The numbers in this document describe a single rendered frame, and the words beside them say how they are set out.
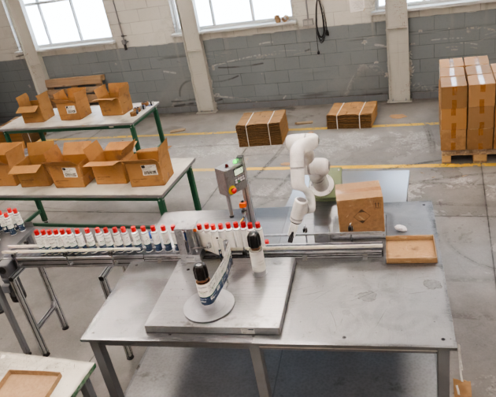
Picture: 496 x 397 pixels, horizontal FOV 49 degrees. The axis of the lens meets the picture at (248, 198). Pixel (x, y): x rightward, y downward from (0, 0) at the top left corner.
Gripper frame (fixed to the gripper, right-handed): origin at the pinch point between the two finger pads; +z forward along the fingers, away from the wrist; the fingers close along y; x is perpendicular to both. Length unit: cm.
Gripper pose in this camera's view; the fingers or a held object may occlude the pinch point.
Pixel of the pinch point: (290, 239)
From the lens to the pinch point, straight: 362.8
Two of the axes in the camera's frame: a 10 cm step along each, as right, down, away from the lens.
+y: -2.0, 4.8, -8.5
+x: 9.6, 2.5, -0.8
